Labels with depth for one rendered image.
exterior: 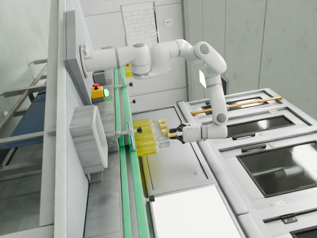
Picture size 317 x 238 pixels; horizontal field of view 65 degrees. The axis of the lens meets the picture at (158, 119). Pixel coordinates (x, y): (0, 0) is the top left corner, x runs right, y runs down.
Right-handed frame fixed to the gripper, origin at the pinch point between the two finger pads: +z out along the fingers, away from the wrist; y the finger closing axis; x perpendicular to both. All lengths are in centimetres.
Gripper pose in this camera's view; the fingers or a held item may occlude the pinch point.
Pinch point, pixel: (173, 133)
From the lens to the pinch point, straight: 136.8
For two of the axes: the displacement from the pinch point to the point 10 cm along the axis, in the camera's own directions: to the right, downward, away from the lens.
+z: -9.9, 0.5, 1.4
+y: -1.1, -8.7, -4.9
